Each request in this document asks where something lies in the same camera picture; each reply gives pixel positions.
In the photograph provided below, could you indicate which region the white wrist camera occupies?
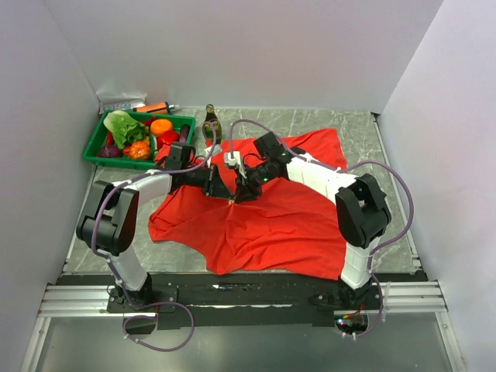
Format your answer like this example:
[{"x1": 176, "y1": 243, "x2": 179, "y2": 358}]
[
  {"x1": 224, "y1": 151, "x2": 246, "y2": 177},
  {"x1": 205, "y1": 144, "x2": 222, "y2": 157}
]

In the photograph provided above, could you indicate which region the orange toy pumpkin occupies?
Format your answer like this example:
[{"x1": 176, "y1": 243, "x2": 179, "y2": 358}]
[{"x1": 122, "y1": 141, "x2": 151, "y2": 160}]

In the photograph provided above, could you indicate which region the crumpled white packet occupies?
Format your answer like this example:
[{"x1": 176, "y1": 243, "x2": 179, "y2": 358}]
[{"x1": 96, "y1": 91, "x2": 146, "y2": 114}]

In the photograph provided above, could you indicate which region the orange black tube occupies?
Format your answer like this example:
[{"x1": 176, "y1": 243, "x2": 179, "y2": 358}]
[{"x1": 133, "y1": 102, "x2": 180, "y2": 115}]

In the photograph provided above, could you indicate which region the purple cable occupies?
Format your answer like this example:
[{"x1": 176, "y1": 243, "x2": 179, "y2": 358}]
[
  {"x1": 228, "y1": 119, "x2": 415, "y2": 339},
  {"x1": 92, "y1": 120, "x2": 218, "y2": 353}
]

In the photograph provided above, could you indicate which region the red t-shirt garment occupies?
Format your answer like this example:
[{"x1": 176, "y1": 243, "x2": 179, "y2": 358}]
[{"x1": 148, "y1": 127, "x2": 349, "y2": 281}]

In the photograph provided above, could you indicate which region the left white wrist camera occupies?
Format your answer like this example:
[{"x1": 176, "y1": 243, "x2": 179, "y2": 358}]
[{"x1": 205, "y1": 144, "x2": 222, "y2": 157}]

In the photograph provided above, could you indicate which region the green plastic basket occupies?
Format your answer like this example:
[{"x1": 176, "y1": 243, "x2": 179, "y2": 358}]
[{"x1": 83, "y1": 110, "x2": 196, "y2": 170}]

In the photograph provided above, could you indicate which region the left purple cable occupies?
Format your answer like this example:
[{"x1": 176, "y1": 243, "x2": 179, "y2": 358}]
[{"x1": 92, "y1": 120, "x2": 218, "y2": 353}]

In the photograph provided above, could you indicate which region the aluminium rail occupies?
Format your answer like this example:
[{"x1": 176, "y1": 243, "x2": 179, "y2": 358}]
[{"x1": 38, "y1": 281, "x2": 448, "y2": 318}]

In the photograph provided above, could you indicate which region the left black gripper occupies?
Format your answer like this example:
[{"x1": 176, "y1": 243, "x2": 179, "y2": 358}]
[{"x1": 181, "y1": 163, "x2": 233, "y2": 200}]

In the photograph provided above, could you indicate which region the green glass bottle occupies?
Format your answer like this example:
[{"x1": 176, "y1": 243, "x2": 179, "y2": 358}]
[{"x1": 203, "y1": 104, "x2": 222, "y2": 146}]

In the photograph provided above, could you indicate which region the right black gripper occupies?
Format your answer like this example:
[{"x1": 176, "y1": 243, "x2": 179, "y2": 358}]
[{"x1": 234, "y1": 160, "x2": 274, "y2": 205}]

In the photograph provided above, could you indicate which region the red toy pepper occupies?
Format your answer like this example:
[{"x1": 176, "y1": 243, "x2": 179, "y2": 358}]
[{"x1": 157, "y1": 130, "x2": 180, "y2": 149}]

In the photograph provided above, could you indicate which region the purple toy eggplant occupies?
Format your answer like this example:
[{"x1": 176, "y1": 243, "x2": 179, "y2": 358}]
[{"x1": 178, "y1": 124, "x2": 191, "y2": 145}]

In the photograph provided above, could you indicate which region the purple toy onion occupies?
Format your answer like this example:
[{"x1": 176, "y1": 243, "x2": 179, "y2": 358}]
[{"x1": 97, "y1": 145, "x2": 122, "y2": 159}]

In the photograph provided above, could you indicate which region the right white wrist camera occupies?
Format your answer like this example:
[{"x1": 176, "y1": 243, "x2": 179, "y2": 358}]
[{"x1": 224, "y1": 151, "x2": 246, "y2": 177}]

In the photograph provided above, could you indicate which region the toy lettuce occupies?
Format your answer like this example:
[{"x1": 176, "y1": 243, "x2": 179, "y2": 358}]
[{"x1": 103, "y1": 111, "x2": 147, "y2": 150}]

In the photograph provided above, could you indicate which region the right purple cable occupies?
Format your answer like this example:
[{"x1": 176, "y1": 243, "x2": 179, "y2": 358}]
[{"x1": 228, "y1": 119, "x2": 415, "y2": 339}]

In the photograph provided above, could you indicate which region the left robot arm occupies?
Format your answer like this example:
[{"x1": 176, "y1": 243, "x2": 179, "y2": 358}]
[{"x1": 76, "y1": 142, "x2": 233, "y2": 312}]

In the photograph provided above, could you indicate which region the red toy chili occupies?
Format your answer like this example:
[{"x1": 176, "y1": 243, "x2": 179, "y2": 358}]
[{"x1": 105, "y1": 132, "x2": 114, "y2": 146}]

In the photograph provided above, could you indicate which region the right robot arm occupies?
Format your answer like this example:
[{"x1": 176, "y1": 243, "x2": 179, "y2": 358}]
[{"x1": 224, "y1": 132, "x2": 391, "y2": 309}]

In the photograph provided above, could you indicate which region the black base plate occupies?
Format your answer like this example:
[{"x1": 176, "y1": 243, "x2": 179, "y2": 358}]
[{"x1": 56, "y1": 271, "x2": 428, "y2": 335}]

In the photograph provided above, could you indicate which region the toy orange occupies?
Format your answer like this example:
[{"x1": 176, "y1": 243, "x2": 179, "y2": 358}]
[{"x1": 150, "y1": 119, "x2": 174, "y2": 137}]

